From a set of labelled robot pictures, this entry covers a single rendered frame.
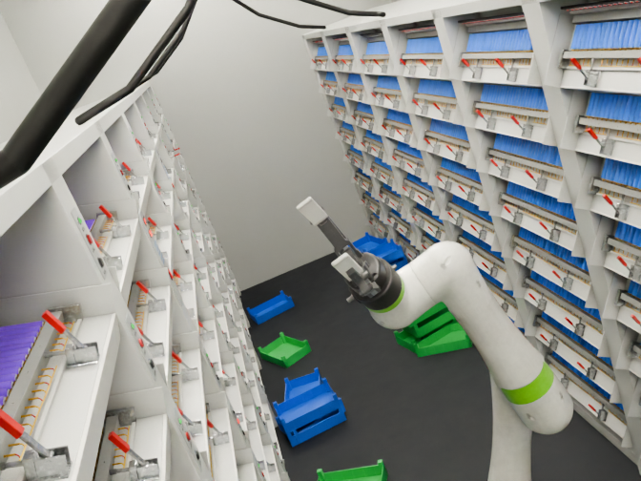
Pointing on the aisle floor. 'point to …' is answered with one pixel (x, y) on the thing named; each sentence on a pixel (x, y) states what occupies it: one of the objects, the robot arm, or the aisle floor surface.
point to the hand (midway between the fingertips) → (323, 232)
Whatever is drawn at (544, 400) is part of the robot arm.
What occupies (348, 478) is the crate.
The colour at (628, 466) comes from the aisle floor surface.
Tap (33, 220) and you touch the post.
